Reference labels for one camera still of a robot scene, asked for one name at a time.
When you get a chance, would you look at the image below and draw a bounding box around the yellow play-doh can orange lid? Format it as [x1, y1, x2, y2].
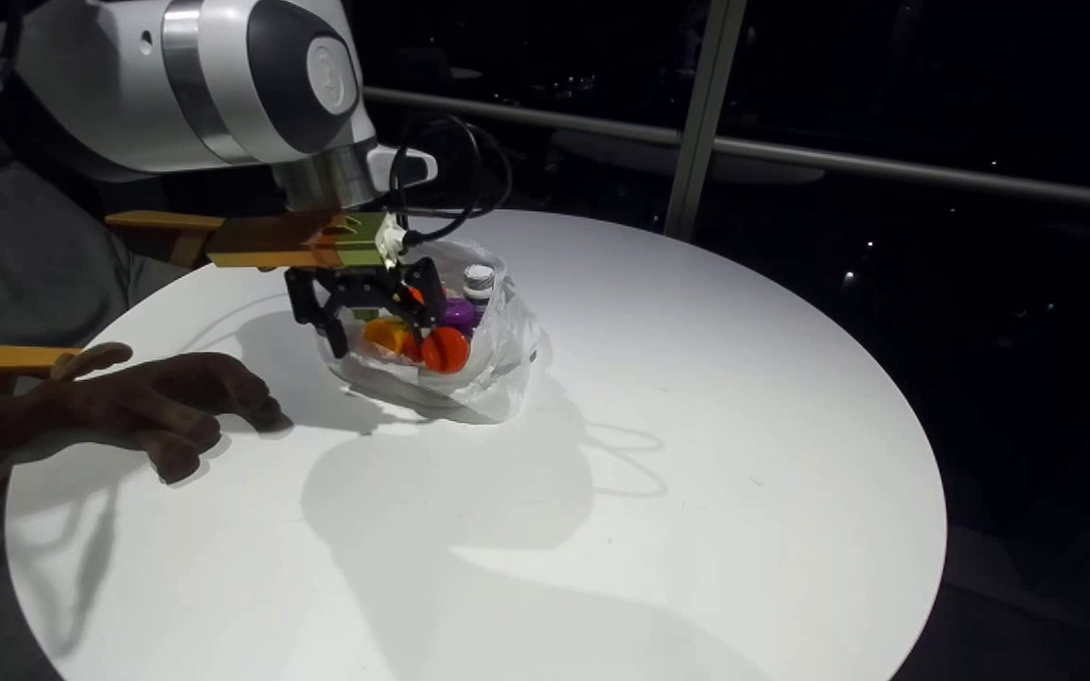
[358, 316, 408, 354]

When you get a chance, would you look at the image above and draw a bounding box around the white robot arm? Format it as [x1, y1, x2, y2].
[9, 0, 439, 210]

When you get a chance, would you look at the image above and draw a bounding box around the brown plush toy dog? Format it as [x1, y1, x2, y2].
[0, 343, 286, 483]

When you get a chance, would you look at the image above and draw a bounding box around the white plastic bag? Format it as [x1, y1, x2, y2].
[317, 241, 541, 418]

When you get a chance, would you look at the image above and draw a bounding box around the wooden chair armrest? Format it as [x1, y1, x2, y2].
[103, 209, 227, 234]

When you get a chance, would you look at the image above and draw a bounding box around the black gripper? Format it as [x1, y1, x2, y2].
[284, 258, 448, 358]

